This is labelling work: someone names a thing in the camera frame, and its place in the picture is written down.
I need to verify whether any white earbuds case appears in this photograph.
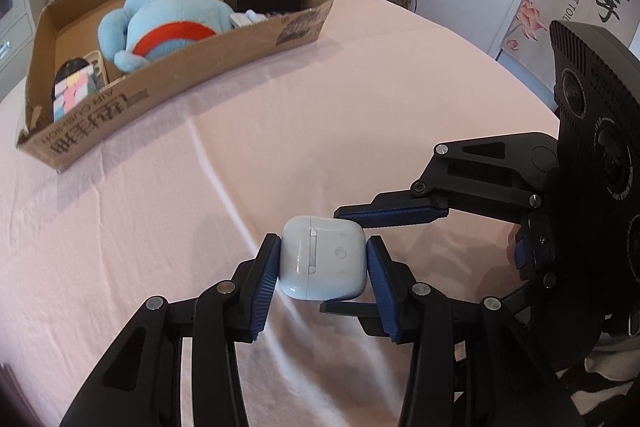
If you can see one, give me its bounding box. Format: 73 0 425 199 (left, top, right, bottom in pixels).
279 216 367 301

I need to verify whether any pastel rubik's cube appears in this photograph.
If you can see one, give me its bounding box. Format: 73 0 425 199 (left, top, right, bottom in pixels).
52 65 99 121

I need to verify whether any black computer mouse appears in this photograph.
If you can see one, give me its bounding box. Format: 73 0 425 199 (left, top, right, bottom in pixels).
54 57 90 83

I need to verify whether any blue plush toy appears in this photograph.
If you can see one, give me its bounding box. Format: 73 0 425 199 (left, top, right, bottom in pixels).
98 0 233 72

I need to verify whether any beige phone case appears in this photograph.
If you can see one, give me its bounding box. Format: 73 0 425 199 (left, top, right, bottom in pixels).
84 50 110 89

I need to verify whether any pink tablecloth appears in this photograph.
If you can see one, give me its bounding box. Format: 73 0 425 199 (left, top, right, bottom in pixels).
1 0 558 426

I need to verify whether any cardboard box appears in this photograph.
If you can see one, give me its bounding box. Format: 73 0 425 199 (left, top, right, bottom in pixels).
15 0 335 172

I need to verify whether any grey filing cabinet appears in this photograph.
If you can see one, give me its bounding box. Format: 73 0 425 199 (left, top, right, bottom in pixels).
0 0 48 98

